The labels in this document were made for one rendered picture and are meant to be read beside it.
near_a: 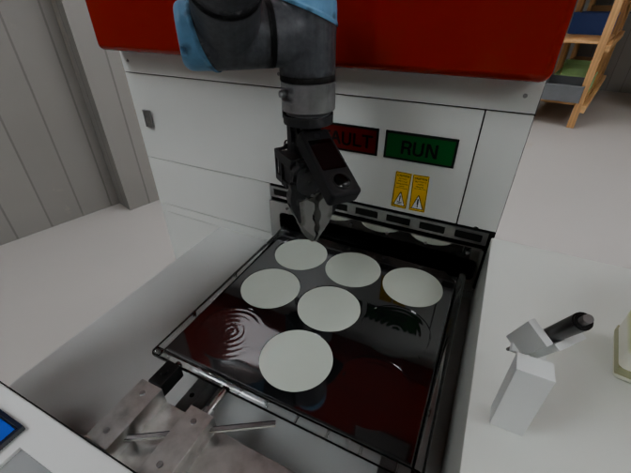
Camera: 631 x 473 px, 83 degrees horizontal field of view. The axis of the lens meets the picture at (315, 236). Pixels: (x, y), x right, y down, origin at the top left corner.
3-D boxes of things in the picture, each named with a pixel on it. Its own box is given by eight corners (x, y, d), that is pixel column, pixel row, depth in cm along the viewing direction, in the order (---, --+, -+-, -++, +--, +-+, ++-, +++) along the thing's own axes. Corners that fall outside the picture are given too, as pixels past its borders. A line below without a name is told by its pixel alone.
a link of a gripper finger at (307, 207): (300, 227, 65) (300, 181, 60) (316, 244, 61) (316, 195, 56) (285, 232, 64) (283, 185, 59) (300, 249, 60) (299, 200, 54)
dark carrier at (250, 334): (287, 231, 76) (287, 229, 76) (455, 277, 64) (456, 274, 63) (167, 350, 51) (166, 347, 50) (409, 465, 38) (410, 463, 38)
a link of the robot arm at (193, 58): (161, -50, 35) (271, -47, 38) (178, 29, 46) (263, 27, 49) (172, 23, 34) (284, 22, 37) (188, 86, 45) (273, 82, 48)
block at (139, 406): (147, 390, 47) (142, 376, 45) (167, 402, 46) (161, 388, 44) (92, 449, 41) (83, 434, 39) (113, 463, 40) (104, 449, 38)
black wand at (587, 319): (600, 331, 22) (603, 312, 22) (574, 324, 22) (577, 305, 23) (518, 358, 39) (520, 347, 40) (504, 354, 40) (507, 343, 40)
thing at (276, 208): (275, 232, 85) (272, 196, 79) (471, 286, 69) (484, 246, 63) (270, 236, 83) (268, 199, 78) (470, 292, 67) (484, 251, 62)
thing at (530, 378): (488, 374, 39) (528, 282, 32) (528, 389, 38) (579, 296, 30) (484, 424, 35) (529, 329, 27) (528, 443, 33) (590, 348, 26)
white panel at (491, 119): (168, 205, 101) (127, 46, 79) (475, 292, 71) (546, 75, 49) (160, 210, 99) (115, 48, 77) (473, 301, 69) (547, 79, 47)
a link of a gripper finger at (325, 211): (315, 223, 66) (315, 177, 61) (332, 238, 62) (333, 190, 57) (300, 227, 65) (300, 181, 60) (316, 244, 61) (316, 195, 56)
